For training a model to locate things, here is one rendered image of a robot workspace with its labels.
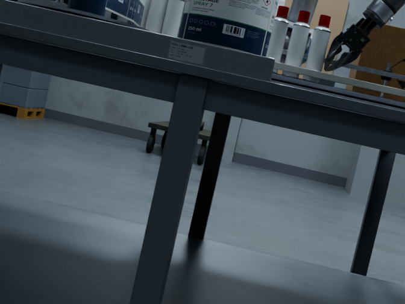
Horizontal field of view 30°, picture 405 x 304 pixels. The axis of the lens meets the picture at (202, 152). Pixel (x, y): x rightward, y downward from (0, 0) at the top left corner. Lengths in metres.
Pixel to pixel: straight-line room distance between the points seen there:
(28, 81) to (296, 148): 3.29
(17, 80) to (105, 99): 1.20
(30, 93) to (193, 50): 7.53
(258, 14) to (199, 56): 0.16
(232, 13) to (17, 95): 7.51
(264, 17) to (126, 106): 7.91
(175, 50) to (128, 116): 7.95
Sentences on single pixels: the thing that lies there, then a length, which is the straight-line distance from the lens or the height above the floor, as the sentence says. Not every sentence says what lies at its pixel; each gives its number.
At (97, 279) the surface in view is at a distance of 2.11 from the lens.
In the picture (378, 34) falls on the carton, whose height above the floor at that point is 1.08.
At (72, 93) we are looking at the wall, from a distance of 9.69.
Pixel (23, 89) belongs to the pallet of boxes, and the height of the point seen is 0.33.
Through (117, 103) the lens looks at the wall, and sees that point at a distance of 9.54.
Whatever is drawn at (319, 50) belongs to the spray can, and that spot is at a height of 0.98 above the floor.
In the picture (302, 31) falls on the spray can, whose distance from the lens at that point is 2.32.
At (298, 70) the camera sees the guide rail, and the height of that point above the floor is 0.91.
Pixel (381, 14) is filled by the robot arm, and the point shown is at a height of 1.12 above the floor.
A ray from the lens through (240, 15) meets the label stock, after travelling 1.61.
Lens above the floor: 0.79
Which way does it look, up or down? 5 degrees down
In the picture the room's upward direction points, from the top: 13 degrees clockwise
